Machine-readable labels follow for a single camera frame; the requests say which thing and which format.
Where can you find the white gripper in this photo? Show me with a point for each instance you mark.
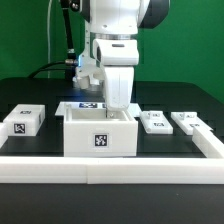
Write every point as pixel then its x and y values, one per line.
pixel 117 59

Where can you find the white cabinet body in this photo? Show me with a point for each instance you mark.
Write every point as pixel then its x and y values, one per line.
pixel 89 133

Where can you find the white cabinet door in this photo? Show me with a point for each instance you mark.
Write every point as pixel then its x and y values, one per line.
pixel 154 122
pixel 187 121

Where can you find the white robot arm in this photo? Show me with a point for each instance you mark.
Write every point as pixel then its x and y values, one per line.
pixel 115 20

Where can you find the white cabinet top block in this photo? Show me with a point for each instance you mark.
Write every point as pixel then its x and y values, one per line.
pixel 25 120

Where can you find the white marker base sheet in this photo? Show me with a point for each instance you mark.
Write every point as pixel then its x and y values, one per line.
pixel 133 108

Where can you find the white U-shaped fence frame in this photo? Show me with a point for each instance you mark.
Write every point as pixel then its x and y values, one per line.
pixel 206 170

